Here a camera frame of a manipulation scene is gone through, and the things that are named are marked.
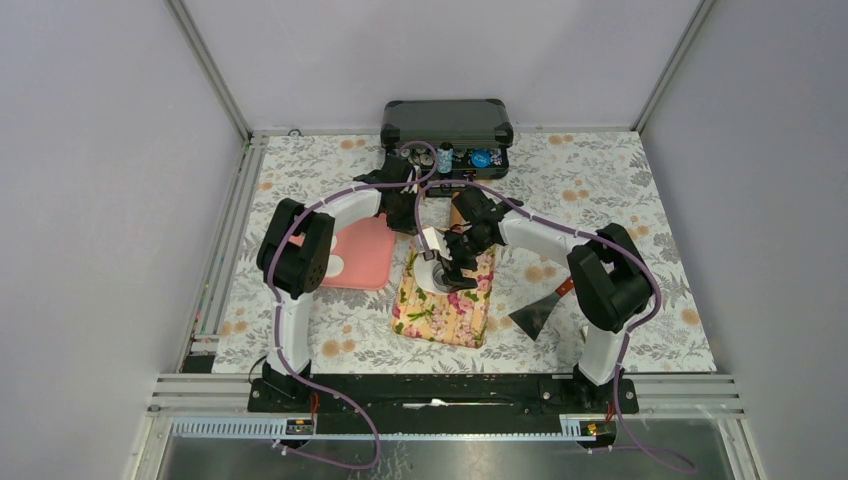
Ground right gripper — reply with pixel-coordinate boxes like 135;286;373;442
436;228;494;295

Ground white dough ball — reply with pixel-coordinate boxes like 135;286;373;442
408;252;450;295

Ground floral yellow tray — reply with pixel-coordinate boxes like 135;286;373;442
390;247;496;349

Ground wooden double-ended rolling pin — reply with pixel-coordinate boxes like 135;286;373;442
448;192;469;231

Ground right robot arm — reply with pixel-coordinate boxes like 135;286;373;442
415;182;662;412

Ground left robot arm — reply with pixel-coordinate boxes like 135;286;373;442
256;157;434;411

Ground white dough wrapper lower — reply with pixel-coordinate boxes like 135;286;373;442
326;254;345;278

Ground pink plastic tray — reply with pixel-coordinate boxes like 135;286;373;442
321;214;396;291

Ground blue white chip stack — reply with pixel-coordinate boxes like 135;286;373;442
436;142;454;175

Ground blue small blind button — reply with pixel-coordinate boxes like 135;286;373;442
470;150;492;168

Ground black poker chip case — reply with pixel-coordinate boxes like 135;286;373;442
380;99;514;183

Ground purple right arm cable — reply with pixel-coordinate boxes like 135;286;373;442
413;178;697;475

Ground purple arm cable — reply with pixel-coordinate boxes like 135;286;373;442
413;178;697;475
264;140;440;472

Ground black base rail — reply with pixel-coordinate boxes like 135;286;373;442
247;372;640;436

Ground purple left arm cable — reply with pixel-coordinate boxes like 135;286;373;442
264;140;440;472

